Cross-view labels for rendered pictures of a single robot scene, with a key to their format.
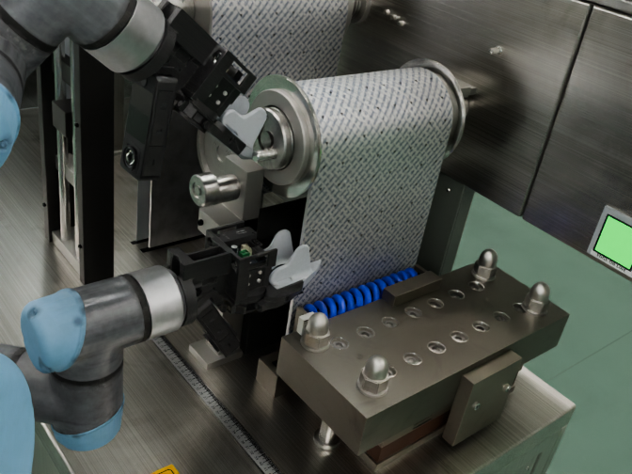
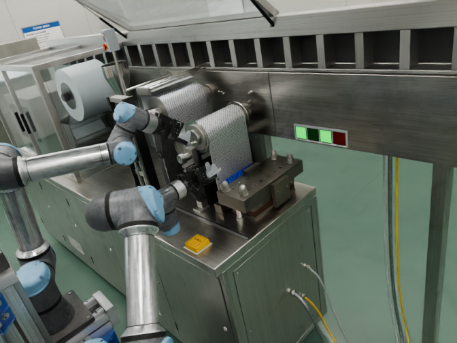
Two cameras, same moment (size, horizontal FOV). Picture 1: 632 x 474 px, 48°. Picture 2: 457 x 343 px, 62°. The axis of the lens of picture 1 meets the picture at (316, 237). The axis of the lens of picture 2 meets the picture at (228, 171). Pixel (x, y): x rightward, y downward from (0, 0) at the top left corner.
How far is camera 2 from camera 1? 0.75 m
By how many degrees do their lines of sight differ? 6
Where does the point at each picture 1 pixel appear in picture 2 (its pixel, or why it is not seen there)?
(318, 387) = (230, 200)
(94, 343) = (166, 201)
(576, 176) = (284, 118)
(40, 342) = not seen: hidden behind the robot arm
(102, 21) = (143, 122)
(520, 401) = (298, 191)
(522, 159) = (269, 120)
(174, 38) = (160, 120)
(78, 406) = (167, 221)
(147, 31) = (154, 121)
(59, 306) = not seen: hidden behind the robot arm
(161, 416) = (191, 226)
